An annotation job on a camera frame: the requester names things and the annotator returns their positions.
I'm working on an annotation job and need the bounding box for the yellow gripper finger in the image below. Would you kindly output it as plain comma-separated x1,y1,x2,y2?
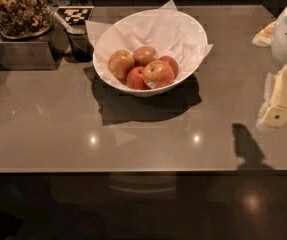
256,65,287,130
252,22,275,47

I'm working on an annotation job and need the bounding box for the apple with sticker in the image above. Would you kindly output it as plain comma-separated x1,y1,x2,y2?
142,60,174,89

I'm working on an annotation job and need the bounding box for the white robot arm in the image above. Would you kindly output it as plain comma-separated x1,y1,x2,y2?
252,7,287,129

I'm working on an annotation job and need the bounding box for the right back red apple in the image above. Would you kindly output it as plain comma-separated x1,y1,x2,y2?
160,55,179,77

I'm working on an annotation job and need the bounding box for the red apple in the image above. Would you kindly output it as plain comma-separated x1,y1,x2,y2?
126,66,148,90
160,55,179,77

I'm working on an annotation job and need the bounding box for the back red-yellow apple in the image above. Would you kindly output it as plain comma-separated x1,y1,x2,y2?
133,46,158,66

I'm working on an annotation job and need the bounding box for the red-yellow apple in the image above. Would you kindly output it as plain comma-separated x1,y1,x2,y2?
108,50,135,80
133,46,158,66

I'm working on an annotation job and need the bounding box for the front left red apple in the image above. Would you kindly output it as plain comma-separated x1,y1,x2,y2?
126,66,148,90

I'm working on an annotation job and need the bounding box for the left red-yellow apple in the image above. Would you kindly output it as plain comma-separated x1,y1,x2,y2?
108,50,135,80

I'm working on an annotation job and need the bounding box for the white paper liner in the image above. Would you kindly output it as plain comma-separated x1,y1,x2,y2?
84,0,214,85

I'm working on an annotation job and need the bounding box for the black white fiducial tag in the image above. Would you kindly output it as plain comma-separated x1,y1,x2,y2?
57,6,94,25

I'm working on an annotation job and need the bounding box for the metal scoop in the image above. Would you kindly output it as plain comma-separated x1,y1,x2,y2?
46,5,86,35

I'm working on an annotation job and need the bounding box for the glass jar of nuts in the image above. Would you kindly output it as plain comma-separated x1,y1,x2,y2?
0,0,52,40

